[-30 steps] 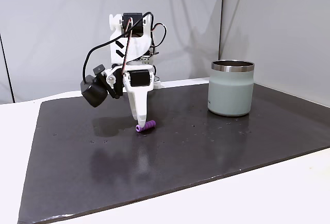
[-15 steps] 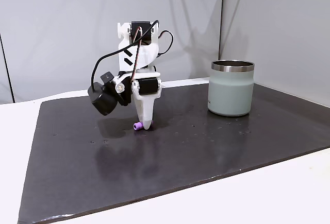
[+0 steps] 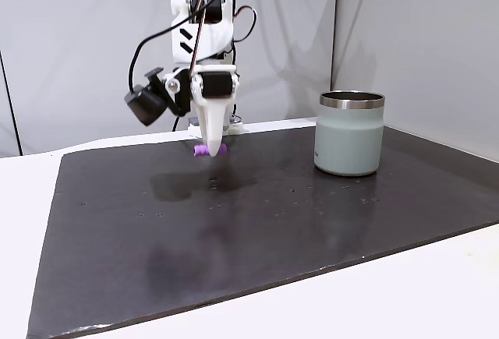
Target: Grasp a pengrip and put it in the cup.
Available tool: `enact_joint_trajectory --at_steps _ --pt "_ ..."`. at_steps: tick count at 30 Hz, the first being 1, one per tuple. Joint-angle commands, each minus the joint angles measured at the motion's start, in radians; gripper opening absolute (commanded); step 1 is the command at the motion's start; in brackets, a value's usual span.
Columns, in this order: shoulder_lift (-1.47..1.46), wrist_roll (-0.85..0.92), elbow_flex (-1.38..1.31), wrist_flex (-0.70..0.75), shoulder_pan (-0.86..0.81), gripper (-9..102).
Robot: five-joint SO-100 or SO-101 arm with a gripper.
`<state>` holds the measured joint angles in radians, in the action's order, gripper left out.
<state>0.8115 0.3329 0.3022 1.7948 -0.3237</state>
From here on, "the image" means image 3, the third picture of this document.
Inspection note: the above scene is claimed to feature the purple ribbed pen grip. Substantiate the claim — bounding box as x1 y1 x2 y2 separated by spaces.
193 143 228 159

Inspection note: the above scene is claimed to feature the black table mat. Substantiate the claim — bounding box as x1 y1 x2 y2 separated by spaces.
26 125 499 339

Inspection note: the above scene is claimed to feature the pale green steel-rimmed mug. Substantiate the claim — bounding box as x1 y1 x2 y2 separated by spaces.
313 90 387 178

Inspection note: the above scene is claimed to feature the black and white camera bracket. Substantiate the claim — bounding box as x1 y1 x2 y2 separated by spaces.
145 66 193 118

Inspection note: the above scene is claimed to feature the red white servo wire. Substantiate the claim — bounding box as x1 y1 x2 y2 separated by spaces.
189 0 208 79

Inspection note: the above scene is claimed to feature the black oval camera box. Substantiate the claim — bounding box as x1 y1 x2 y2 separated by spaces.
124 85 167 127

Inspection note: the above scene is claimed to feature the looped servo wire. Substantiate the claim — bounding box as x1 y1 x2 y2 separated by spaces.
232 5 259 43

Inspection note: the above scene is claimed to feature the black camera cable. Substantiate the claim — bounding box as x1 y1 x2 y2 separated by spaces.
128 0 237 91

